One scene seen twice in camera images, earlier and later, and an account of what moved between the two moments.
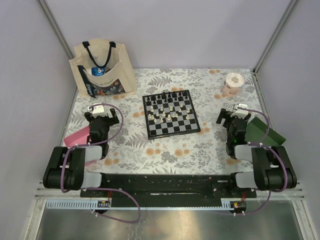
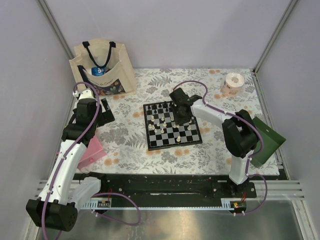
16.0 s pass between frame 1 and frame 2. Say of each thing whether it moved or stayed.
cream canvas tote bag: stayed
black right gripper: moved
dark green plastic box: stayed
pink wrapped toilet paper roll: stayed
